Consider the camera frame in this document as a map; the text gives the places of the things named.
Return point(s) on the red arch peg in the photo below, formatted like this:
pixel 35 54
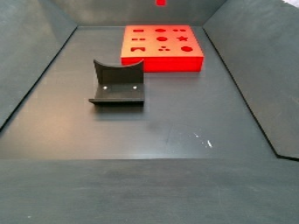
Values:
pixel 160 2

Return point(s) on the black curved holder stand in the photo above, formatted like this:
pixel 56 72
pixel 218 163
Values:
pixel 120 83

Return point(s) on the red shape-sorter block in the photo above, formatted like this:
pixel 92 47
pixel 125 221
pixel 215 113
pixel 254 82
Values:
pixel 167 47

